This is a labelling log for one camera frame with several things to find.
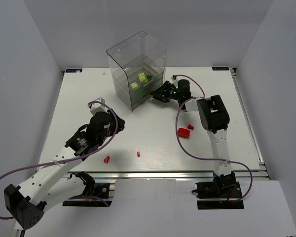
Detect blue label sticker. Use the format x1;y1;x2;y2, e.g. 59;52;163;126
212;67;229;71
65;69;82;73

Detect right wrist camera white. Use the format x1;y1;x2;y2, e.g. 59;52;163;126
171;75;179;87

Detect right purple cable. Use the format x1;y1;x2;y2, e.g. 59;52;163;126
171;75;252;203

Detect red white green lego stack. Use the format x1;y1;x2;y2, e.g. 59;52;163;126
177;127;190;139

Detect grey drawer trays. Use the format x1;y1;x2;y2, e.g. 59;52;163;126
111;66;164;111

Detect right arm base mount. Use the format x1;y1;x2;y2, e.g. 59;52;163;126
191;181;244;210

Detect right blue label sticker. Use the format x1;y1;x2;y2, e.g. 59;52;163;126
212;67;229;71

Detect clear acrylic cover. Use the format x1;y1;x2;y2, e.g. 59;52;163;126
106;31;167;113

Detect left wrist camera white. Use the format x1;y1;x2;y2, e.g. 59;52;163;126
87;97;107;116

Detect yellow lego brick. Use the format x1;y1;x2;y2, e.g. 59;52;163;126
138;73;148;83
130;82;138;88

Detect left blue label sticker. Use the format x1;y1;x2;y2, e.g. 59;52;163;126
65;69;82;73

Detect purple cable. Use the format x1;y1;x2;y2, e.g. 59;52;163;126
171;75;252;203
0;101;119;220

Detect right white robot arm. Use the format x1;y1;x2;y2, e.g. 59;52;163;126
150;79;236;190

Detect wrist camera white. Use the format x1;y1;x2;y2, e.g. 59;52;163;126
87;97;107;116
171;75;179;87

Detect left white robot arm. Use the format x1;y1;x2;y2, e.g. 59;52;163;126
4;111;125;230

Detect red cone lego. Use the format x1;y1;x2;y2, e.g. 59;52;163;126
187;124;194;130
104;156;110;163

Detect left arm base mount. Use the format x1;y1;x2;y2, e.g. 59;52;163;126
62;172;115;207

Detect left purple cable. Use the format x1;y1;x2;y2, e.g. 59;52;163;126
0;101;119;220

